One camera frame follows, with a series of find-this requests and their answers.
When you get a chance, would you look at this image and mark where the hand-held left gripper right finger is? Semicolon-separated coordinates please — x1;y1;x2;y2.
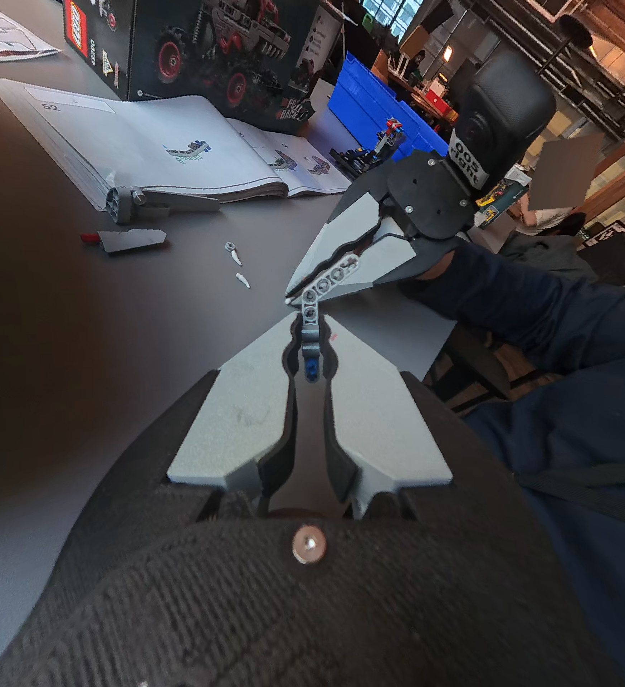
319;314;454;520

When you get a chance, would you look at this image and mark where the black lego chassis build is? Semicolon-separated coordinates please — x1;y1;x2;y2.
329;117;405;180

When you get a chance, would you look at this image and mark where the grey bent lego beam assembly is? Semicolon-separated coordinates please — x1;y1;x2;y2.
301;255;360;383

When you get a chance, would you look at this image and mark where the black lego set box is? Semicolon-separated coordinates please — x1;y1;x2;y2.
63;0;345;135

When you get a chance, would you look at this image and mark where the small grey lego panel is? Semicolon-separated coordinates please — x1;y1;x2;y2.
80;228;168;254

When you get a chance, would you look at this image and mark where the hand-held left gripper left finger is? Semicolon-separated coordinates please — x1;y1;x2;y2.
166;311;299;518

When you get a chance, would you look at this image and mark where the small toy car box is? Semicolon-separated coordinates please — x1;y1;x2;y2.
476;177;530;230

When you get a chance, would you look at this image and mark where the long grey lego part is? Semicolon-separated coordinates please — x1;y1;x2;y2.
106;185;222;223

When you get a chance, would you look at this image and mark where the open instruction booklet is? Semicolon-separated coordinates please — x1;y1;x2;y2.
0;78;352;211

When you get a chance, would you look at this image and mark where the black white marker sign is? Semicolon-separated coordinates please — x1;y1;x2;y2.
586;220;625;248

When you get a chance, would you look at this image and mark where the grey cloth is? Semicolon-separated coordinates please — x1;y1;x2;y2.
500;233;599;283

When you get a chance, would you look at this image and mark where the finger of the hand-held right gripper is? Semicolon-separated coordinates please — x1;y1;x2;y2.
284;190;385;301
318;215;420;300

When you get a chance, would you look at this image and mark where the blue plastic bin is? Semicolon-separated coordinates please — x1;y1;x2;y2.
327;52;450;162

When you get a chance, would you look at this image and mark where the person's right hand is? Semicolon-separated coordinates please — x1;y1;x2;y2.
421;255;454;282

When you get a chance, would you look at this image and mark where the white sticker sheet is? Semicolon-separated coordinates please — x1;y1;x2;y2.
0;0;62;64

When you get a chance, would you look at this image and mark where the person's right forearm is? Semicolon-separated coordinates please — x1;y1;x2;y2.
398;242;625;379

